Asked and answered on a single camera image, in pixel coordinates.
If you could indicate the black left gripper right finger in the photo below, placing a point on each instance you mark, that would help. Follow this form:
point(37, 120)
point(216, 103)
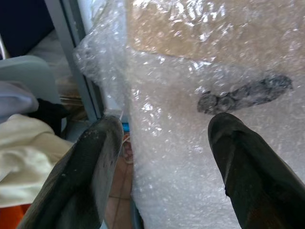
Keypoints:
point(252, 176)

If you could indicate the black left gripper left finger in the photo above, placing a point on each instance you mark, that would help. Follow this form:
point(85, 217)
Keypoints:
point(78, 171)

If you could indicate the cream white garment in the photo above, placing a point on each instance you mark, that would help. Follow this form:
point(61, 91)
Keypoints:
point(26, 159)

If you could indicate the black garment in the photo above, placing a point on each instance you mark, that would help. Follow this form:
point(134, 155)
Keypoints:
point(48, 114)

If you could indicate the orange cloth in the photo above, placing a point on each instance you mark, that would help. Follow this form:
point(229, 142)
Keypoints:
point(12, 215)

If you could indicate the clear bubble wrap sheet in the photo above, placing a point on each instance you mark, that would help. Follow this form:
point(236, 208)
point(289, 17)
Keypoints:
point(181, 133)

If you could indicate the pale lilac garment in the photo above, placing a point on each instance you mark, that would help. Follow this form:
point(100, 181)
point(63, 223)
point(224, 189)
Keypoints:
point(14, 100)

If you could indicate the grey plastic laundry basket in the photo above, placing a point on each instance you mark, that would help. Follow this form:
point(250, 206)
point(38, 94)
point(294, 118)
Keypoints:
point(31, 74)

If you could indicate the brown cardboard box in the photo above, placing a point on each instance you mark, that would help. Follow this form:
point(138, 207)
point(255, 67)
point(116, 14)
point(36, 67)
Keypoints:
point(205, 28)

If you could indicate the dark navy fabric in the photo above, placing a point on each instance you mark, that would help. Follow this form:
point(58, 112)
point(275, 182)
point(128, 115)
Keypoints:
point(23, 23)

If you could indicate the grey metal frame post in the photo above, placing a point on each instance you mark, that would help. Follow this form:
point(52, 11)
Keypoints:
point(71, 52)

